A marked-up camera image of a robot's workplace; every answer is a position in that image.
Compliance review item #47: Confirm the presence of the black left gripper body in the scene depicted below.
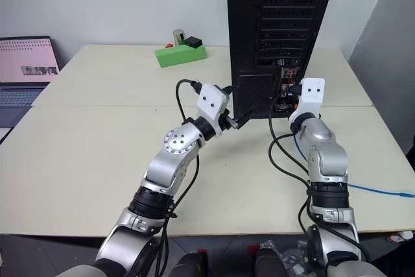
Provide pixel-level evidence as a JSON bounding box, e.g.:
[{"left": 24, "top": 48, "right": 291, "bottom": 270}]
[{"left": 219, "top": 110, "right": 243, "bottom": 133}]

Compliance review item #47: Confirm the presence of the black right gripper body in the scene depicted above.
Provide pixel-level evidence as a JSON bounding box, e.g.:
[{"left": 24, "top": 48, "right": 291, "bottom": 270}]
[{"left": 285, "top": 82, "right": 303, "bottom": 97}]

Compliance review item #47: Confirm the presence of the blue ethernet cable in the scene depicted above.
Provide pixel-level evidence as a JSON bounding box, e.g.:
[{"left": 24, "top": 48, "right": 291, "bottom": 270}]
[{"left": 281, "top": 87, "right": 415, "bottom": 199}]

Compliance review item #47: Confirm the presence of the black computer tower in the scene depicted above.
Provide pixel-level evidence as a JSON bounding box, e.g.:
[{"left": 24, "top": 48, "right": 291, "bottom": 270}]
[{"left": 226, "top": 0, "right": 340, "bottom": 120}]

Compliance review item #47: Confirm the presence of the small black box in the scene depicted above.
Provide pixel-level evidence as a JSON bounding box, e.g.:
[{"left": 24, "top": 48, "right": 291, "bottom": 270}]
[{"left": 184, "top": 36, "right": 204, "bottom": 49}]

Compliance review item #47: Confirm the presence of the green rectangular block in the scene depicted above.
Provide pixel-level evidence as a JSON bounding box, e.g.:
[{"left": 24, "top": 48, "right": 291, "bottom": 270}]
[{"left": 154, "top": 44, "right": 208, "bottom": 69}]

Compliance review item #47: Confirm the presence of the silver metal cylinder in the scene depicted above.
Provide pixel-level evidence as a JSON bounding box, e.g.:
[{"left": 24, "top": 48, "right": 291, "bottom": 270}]
[{"left": 172, "top": 29, "right": 186, "bottom": 46}]

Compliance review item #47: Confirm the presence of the grey partition panel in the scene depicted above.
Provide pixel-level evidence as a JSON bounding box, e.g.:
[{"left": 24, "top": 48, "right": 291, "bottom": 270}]
[{"left": 349, "top": 0, "right": 415, "bottom": 174}]

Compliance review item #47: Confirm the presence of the clear plastic bag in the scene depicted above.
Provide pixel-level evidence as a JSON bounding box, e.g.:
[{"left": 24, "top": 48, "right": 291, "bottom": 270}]
[{"left": 259, "top": 239, "right": 311, "bottom": 276}]

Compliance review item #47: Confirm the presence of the dark rounded shape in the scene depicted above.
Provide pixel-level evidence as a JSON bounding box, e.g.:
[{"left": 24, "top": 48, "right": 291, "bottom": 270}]
[
  {"left": 255, "top": 247, "right": 287, "bottom": 277},
  {"left": 168, "top": 250, "right": 209, "bottom": 277}
]

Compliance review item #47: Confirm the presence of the red and white object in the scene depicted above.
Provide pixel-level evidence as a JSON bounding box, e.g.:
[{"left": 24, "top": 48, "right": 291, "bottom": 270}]
[{"left": 388, "top": 230, "right": 415, "bottom": 244}]

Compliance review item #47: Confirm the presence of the open laptop with pink screen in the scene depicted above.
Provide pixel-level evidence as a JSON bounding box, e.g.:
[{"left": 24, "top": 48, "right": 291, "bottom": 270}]
[{"left": 0, "top": 35, "right": 61, "bottom": 128}]

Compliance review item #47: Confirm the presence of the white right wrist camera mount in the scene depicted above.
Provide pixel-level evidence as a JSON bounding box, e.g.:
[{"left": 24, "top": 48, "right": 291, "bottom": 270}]
[{"left": 289, "top": 77, "right": 326, "bottom": 128}]

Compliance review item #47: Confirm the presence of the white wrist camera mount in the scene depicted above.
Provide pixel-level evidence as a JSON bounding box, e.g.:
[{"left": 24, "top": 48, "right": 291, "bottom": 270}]
[
  {"left": 289, "top": 77, "right": 326, "bottom": 128},
  {"left": 196, "top": 84, "right": 232, "bottom": 137}
]

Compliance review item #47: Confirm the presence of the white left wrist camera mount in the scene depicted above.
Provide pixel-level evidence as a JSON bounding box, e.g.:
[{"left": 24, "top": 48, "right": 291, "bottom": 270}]
[{"left": 196, "top": 84, "right": 232, "bottom": 137}]

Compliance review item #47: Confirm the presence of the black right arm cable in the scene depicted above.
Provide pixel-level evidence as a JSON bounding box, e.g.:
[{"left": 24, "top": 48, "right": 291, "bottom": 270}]
[{"left": 267, "top": 90, "right": 372, "bottom": 263}]

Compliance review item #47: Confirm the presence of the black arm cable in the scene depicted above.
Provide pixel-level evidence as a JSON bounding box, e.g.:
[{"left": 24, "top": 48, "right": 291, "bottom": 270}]
[
  {"left": 155, "top": 78, "right": 208, "bottom": 277},
  {"left": 267, "top": 90, "right": 372, "bottom": 263}
]

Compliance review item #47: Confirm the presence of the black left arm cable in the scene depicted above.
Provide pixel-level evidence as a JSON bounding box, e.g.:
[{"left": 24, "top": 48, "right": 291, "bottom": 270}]
[{"left": 155, "top": 78, "right": 208, "bottom": 277}]

